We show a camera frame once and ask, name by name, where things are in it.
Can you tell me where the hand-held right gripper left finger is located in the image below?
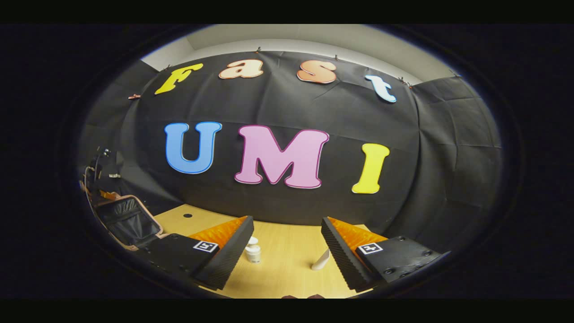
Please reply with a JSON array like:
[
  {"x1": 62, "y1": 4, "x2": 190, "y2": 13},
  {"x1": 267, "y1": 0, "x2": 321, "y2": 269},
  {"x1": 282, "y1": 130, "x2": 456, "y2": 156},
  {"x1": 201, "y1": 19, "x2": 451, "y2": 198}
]
[{"x1": 135, "y1": 216, "x2": 255, "y2": 290}]

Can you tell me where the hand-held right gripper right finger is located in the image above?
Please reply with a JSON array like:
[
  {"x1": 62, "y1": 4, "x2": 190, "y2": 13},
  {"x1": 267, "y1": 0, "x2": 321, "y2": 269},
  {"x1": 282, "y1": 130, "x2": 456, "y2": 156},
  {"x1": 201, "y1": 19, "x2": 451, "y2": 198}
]
[{"x1": 320, "y1": 217, "x2": 452, "y2": 293}]

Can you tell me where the white cream bottle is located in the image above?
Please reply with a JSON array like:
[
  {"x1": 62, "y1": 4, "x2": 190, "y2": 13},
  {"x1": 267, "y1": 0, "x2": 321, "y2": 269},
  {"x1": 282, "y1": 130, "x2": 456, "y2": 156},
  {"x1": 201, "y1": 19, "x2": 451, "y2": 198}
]
[{"x1": 244, "y1": 236, "x2": 262, "y2": 264}]

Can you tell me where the white squeeze tube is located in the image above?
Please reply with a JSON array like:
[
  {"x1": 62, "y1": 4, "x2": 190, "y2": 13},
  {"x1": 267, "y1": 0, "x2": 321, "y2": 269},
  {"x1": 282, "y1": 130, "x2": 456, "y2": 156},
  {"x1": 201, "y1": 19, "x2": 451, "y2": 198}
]
[{"x1": 311, "y1": 249, "x2": 331, "y2": 271}]

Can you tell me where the pink suitcase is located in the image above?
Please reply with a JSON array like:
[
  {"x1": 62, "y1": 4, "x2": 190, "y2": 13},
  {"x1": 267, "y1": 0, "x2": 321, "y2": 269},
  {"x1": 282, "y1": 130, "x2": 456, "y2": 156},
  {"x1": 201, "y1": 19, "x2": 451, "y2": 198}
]
[{"x1": 93, "y1": 195, "x2": 170, "y2": 252}]

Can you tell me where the black backdrop cloth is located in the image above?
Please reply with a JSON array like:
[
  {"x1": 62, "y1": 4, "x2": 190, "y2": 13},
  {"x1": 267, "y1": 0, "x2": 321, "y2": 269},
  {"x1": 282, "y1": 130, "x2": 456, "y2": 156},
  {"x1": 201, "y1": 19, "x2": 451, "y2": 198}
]
[{"x1": 77, "y1": 50, "x2": 504, "y2": 254}]

